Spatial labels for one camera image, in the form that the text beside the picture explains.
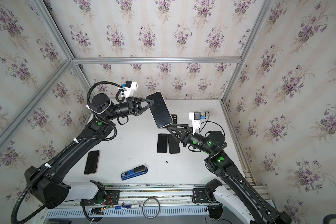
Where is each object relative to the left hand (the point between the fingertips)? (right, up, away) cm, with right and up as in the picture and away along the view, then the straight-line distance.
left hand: (153, 101), depth 55 cm
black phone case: (+10, -27, +38) cm, 47 cm away
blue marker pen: (-16, -52, +14) cm, 57 cm away
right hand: (+6, -11, +3) cm, 13 cm away
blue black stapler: (-13, -39, +25) cm, 48 cm away
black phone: (+2, -25, +38) cm, 46 cm away
